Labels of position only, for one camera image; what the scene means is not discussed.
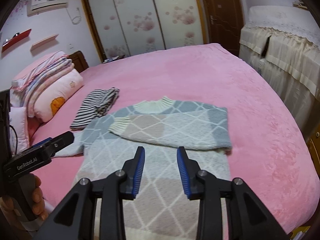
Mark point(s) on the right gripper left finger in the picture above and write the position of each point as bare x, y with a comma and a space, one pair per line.
74, 216

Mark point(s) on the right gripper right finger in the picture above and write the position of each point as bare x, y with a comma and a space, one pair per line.
247, 216

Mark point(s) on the grey diamond knit sweater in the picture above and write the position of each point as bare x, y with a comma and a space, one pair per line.
161, 210

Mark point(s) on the person left hand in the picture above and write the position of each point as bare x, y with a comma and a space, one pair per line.
23, 199

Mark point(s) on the pink cartoon folded quilt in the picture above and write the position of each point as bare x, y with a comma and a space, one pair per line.
50, 96

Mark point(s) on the pink bed blanket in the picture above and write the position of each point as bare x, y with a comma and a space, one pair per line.
268, 150

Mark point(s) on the striped folded garment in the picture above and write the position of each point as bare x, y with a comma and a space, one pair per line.
95, 105

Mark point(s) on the dark wooden headboard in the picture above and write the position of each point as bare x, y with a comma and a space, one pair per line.
79, 61

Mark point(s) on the wooden drawer cabinet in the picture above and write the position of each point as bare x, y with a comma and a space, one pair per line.
313, 145

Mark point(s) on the floral sliding wardrobe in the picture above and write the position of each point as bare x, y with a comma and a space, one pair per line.
132, 27

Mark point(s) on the cream lace covered furniture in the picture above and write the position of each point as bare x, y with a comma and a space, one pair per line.
282, 45

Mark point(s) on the dark brown wooden door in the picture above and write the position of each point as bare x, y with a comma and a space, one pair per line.
224, 22

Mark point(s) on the pink wall shelf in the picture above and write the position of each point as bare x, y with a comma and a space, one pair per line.
43, 42

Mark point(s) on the red wall shelf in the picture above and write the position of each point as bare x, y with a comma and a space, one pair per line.
15, 39

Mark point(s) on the white wall air conditioner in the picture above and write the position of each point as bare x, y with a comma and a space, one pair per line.
38, 6

